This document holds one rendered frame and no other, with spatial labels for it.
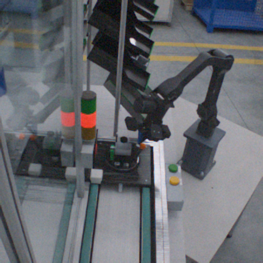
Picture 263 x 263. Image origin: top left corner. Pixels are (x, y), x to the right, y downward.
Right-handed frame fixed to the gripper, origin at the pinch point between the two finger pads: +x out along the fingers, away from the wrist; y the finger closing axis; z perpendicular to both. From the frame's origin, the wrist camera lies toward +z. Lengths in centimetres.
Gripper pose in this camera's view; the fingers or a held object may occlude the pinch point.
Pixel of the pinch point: (142, 137)
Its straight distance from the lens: 131.4
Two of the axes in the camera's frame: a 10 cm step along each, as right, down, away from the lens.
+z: 2.2, 6.7, -7.1
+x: -4.2, 7.2, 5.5
